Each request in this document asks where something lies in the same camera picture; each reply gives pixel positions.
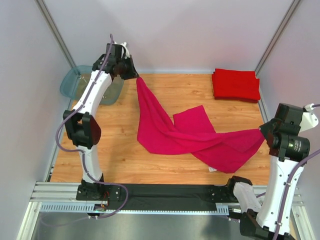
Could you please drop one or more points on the aluminium mounting rail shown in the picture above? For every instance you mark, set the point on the aluminium mounting rail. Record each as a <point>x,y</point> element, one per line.
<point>54,192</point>

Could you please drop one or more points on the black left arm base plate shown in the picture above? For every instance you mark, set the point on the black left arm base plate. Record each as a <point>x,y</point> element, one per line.
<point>88,191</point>

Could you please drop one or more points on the black cloth strip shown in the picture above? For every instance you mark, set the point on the black cloth strip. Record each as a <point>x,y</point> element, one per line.
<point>169,197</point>

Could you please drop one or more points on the aluminium corner post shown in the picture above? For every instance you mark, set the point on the aluminium corner post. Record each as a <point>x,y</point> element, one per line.
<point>55,31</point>
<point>294,5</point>

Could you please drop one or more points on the white slotted cable duct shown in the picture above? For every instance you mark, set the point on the white slotted cable duct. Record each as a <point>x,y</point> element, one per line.
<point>91,208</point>

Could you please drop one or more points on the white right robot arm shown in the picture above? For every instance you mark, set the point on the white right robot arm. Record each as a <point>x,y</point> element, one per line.
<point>270,220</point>

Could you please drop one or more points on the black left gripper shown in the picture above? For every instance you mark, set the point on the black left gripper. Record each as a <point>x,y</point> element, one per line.
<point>129,67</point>

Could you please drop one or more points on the left aluminium corner post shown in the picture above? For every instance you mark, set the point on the left aluminium corner post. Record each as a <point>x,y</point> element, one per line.
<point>55,31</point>

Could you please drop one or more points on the folded red t shirt stack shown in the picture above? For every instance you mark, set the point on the folded red t shirt stack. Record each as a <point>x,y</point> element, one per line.
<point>235,85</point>

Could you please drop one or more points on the magenta t shirt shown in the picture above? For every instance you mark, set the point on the magenta t shirt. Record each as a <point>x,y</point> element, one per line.
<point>191,132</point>

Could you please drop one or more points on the translucent teal plastic bin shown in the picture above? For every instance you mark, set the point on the translucent teal plastic bin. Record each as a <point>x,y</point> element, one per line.
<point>77,79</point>

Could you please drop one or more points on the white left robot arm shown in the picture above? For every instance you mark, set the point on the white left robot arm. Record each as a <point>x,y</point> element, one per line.
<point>80,123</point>

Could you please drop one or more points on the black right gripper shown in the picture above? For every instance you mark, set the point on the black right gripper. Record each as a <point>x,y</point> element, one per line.
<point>269,127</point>

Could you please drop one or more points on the right aluminium corner post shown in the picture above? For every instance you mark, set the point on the right aluminium corner post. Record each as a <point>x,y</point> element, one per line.
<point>294,5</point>

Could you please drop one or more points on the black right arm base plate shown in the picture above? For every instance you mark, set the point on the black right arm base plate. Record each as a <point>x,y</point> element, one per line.
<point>220,194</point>

